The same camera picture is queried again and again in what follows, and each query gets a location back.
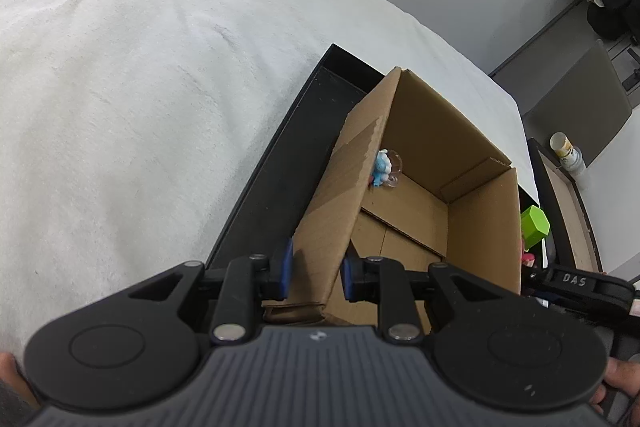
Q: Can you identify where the black tray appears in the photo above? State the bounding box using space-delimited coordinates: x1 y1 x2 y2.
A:
205 43 551 308

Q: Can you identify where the grey leaning panel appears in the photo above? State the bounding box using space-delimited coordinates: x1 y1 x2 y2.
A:
522 39 633 168

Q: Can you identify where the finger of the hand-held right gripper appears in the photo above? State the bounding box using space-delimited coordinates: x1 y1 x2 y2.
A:
521 268 549 301

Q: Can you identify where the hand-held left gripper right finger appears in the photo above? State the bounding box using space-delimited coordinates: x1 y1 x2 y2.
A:
340 255 521 344

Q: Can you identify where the black framed board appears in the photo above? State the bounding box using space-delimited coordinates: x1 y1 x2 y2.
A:
527 138 603 275

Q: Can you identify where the pink doll figure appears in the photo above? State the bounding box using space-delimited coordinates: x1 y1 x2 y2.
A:
520 237 540 270

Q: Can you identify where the person's left forearm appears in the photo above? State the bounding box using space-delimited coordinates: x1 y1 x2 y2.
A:
0 352 38 427

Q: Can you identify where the green hexagonal toy box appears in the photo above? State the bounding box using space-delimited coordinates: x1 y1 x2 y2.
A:
520 205 552 253

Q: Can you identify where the brown cardboard box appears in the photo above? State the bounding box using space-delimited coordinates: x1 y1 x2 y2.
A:
262 67 523 328

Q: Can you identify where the person's right hand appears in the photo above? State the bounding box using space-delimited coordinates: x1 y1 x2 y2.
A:
590 353 640 415

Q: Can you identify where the grey door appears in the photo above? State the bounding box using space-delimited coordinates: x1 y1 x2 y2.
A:
489 0 640 80

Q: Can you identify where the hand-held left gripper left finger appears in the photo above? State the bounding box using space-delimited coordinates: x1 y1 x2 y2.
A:
127 237 297 344

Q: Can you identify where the blue toy figure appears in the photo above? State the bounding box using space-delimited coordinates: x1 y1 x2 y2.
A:
369 148 406 190

